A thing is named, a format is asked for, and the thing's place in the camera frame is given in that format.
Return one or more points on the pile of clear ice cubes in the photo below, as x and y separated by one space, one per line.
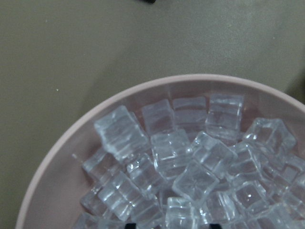
190 166

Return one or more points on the pink bowl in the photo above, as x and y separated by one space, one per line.
52 200

